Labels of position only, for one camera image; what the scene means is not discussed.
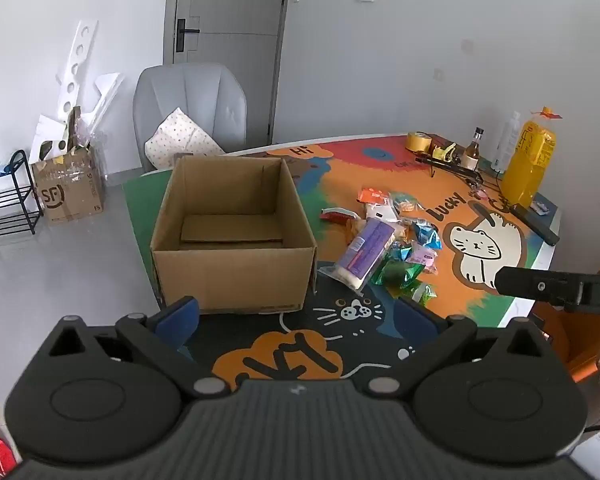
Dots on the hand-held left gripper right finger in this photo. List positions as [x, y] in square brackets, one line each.
[415, 322]

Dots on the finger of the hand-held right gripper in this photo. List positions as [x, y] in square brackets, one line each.
[530, 285]

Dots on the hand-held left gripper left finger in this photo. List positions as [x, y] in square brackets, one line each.
[177, 320]

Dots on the brown cardboard box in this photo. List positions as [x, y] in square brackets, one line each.
[230, 270]

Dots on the orange white snack packet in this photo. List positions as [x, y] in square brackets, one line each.
[372, 195]

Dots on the small green snack packet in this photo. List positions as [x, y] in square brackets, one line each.
[425, 294]

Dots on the green foil snack packet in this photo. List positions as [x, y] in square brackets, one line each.
[395, 272]

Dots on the orange chair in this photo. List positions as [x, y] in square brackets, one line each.
[575, 340]

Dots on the black remote control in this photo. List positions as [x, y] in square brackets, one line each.
[535, 222]

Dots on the pink snack packet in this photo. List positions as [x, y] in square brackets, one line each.
[422, 257]

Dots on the small blue white box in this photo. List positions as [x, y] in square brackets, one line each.
[540, 208]

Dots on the blue foil snack packet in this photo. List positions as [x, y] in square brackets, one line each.
[427, 236]

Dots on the purple snack packet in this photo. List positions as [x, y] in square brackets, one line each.
[365, 250]

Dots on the green-edged cracker packet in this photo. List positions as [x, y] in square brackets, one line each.
[406, 206]

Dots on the yellow juice bottle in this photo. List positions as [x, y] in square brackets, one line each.
[527, 165]

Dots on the red snack packet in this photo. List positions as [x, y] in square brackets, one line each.
[336, 215]

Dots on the black folding stand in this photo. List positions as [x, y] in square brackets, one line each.
[455, 170]

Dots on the white plastic bottle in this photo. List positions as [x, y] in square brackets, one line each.
[505, 145]

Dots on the glass bottle amber liquid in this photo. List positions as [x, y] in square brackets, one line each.
[471, 155]

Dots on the crumpled yellow wrapper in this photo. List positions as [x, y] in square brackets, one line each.
[442, 151]

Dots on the colourful printed table mat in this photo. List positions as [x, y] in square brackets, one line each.
[350, 170]

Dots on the taped printed cardboard box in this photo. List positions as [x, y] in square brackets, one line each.
[70, 190]

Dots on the dotted white pillow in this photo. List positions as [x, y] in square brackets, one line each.
[180, 140]

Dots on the yellow tape roll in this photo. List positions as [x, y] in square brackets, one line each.
[419, 141]

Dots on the black shoe rack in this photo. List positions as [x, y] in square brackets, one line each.
[10, 200]

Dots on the grey upholstered chair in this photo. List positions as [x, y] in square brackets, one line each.
[200, 90]

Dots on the white foam piece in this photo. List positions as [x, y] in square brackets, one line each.
[107, 92]

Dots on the white foam board with holes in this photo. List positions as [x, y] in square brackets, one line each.
[77, 65]

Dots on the grey door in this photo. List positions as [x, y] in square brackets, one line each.
[235, 35]

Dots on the white wall socket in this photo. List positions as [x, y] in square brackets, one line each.
[438, 74]

